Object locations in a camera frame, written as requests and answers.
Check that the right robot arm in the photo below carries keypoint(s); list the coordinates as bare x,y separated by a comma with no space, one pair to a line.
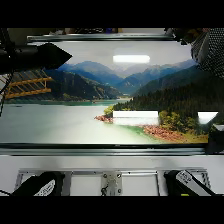
176,186

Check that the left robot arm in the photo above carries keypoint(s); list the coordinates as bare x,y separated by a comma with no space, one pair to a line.
36,58

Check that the black white dotted garment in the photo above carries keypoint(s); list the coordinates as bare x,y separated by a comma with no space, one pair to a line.
211,53

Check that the silver frame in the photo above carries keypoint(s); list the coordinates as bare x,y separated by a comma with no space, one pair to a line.
100,152

